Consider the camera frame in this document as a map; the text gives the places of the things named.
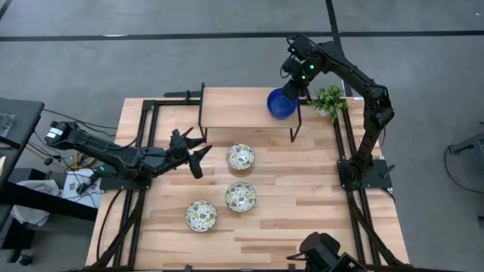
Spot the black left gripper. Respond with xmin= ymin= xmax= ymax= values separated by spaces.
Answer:
xmin=168 ymin=128 xmax=213 ymax=169

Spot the blue plastic bowl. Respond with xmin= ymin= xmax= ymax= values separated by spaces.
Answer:
xmin=266 ymin=88 xmax=299 ymax=121

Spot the yellow pear-patterned ceramic bowl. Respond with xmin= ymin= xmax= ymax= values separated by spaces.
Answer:
xmin=225 ymin=181 xmax=257 ymax=213
xmin=185 ymin=199 xmax=219 ymax=233
xmin=225 ymin=143 xmax=256 ymax=171

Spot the green plant in white pot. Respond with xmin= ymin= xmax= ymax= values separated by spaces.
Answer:
xmin=308 ymin=85 xmax=349 ymax=125

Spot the wooden shelf with black legs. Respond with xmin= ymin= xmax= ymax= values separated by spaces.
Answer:
xmin=198 ymin=82 xmax=303 ymax=144

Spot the white paper sheet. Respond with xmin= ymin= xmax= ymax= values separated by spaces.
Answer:
xmin=61 ymin=168 xmax=102 ymax=209

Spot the black bulky device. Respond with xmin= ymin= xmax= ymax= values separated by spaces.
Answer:
xmin=286 ymin=231 xmax=370 ymax=272

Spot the black metal beam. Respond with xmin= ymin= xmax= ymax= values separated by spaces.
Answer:
xmin=0 ymin=181 xmax=99 ymax=222

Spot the dark grey desk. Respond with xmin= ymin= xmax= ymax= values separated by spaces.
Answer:
xmin=0 ymin=97 xmax=45 ymax=150

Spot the bin with white liner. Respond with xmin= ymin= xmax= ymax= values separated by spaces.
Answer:
xmin=10 ymin=179 xmax=62 ymax=227

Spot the grey equipment stand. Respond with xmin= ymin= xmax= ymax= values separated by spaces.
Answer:
xmin=448 ymin=131 xmax=484 ymax=156

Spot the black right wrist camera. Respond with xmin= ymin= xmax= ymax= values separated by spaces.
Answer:
xmin=280 ymin=54 xmax=303 ymax=79

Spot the black metal rail frame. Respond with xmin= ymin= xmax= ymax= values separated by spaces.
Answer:
xmin=85 ymin=82 xmax=415 ymax=272

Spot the yellow cable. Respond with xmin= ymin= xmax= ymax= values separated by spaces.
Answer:
xmin=71 ymin=150 xmax=86 ymax=171

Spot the black floor cable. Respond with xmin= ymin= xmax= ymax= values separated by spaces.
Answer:
xmin=96 ymin=188 xmax=126 ymax=262

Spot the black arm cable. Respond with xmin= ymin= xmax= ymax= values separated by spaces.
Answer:
xmin=42 ymin=108 xmax=119 ymax=138

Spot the thin black looped cable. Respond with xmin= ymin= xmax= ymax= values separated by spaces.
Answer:
xmin=443 ymin=144 xmax=484 ymax=196

